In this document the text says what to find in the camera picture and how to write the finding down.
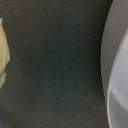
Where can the grey toy frying pan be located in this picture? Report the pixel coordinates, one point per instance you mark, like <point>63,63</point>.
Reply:
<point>114,64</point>

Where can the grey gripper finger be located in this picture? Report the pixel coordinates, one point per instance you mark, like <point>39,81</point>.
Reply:
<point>4,54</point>

